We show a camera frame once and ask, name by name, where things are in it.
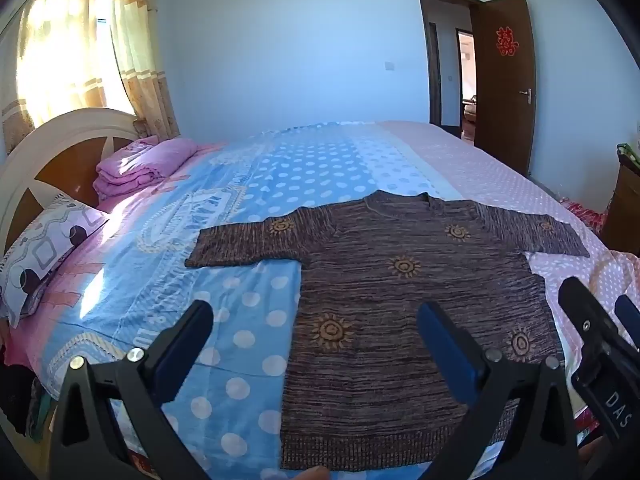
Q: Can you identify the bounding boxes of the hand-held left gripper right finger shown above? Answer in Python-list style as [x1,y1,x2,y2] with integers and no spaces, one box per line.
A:
[416,301,583,480]

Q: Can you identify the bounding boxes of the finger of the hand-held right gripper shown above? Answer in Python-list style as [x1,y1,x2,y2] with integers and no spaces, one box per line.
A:
[558,276,623,376]
[614,294,640,351]

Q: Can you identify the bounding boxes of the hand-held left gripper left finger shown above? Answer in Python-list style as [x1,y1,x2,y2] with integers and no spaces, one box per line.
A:
[50,300,216,480]

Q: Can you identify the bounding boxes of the brown knitted sun-pattern sweater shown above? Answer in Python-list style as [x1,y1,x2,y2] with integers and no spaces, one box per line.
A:
[184,191,591,472]

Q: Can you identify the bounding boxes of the dark clothes pile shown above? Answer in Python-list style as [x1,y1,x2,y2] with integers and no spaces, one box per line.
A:
[0,345,56,443]

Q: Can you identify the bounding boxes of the person's right hand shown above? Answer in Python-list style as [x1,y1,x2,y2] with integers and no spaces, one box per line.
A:
[580,435,608,467]

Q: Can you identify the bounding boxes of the red patterned cloth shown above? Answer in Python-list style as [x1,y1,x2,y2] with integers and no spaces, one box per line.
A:
[560,199,608,233]

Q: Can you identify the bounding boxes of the brown wooden cabinet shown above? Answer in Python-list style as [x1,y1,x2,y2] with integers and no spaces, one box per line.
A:
[600,157,640,256]

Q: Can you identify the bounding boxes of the blue pink dotted bedsheet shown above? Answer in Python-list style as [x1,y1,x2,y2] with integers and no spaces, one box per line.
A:
[7,120,640,480]

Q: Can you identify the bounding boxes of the white purple patterned pillow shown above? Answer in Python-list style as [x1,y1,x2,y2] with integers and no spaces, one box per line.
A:
[0,192,111,328]

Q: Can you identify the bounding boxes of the pink folded blanket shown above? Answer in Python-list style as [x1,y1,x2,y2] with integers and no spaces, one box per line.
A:
[94,137,200,201]

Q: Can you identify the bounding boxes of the brown wooden door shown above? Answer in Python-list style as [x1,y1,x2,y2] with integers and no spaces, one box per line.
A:
[472,0,538,176]

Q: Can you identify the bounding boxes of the white wooden bed headboard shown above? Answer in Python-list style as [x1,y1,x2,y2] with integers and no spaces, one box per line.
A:
[0,108,146,261]

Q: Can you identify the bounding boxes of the red paper door decoration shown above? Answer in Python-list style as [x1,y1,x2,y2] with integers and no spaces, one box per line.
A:
[495,27,519,56]

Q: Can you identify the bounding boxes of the yellow patterned curtain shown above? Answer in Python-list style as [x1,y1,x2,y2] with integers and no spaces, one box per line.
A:
[0,0,181,156]

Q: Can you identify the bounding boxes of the dark wooden door frame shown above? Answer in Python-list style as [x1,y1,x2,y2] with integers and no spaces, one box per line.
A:
[416,0,483,128]

